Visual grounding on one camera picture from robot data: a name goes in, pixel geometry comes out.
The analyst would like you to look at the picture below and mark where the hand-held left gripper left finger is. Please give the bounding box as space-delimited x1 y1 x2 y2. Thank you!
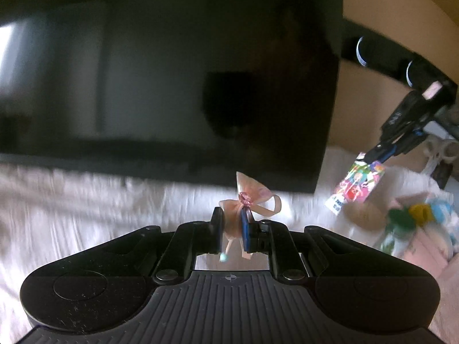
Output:
104 207 225 283

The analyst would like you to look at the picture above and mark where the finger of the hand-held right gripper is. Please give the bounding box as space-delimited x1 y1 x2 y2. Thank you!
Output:
362 141 388 162
381 138 418 165

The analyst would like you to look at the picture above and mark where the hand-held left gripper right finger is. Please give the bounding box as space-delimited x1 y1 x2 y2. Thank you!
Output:
240 208 357 283

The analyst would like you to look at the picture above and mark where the pink ribbon bow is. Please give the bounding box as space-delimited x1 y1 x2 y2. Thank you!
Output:
219 171 283 263

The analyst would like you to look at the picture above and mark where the colourful printed packet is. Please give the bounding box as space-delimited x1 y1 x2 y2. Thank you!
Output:
324 151 386 216

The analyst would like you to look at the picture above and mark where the light blue soft toy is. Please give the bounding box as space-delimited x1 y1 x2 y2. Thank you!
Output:
429 200 456 224

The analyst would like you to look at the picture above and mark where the beige plush toy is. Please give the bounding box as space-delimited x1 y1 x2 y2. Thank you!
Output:
342 201 391 230

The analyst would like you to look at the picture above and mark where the black band with white rings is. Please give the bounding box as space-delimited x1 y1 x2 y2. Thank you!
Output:
341 18 459 92

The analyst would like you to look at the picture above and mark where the pink cloth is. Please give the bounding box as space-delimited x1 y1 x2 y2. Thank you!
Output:
397 227 453 263

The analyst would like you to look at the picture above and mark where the white textured blanket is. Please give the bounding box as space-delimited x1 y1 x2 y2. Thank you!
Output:
0 147 459 344

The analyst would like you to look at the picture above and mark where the black screen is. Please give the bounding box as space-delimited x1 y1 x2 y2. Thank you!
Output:
0 0 345 195

